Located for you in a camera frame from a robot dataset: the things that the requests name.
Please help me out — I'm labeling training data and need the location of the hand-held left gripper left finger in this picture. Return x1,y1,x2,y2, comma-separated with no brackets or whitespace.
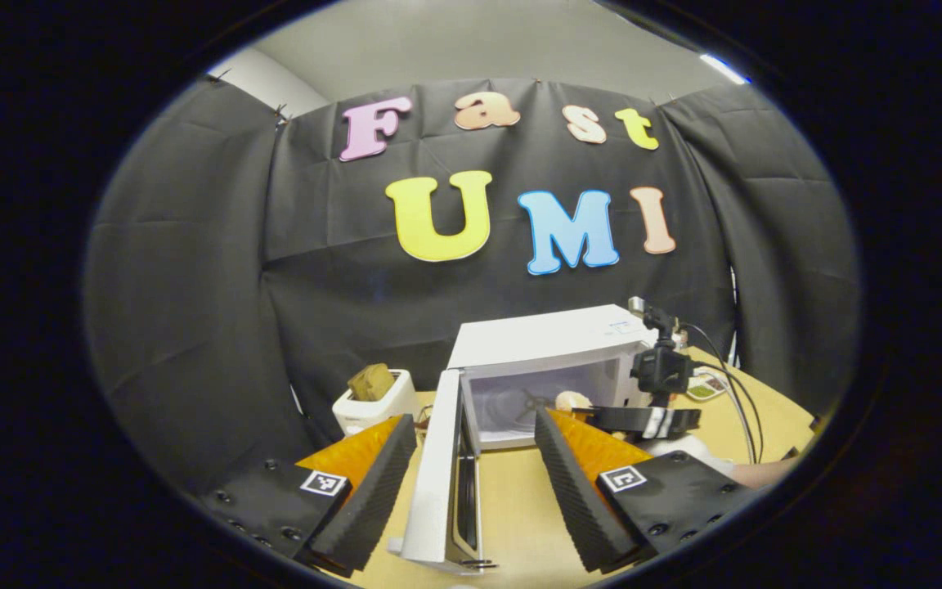
197,413,419,578

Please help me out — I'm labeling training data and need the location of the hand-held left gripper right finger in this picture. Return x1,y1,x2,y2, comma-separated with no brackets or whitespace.
533,407,762,573

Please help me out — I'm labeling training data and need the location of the white microwave oven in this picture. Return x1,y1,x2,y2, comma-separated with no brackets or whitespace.
388,304,660,573

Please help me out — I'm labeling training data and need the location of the divided dish of beans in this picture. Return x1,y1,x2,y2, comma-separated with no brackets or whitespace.
686,372,729,402

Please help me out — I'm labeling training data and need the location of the white toaster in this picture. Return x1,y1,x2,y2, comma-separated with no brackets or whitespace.
332,368,421,437

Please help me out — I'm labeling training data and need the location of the brown bread slice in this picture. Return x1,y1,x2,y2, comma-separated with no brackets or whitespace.
348,363,397,402

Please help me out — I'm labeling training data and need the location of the black backdrop cloth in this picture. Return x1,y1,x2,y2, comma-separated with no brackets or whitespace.
85,78,860,492

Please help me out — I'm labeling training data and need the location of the black cable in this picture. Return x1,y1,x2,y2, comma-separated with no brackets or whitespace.
680,321,766,467

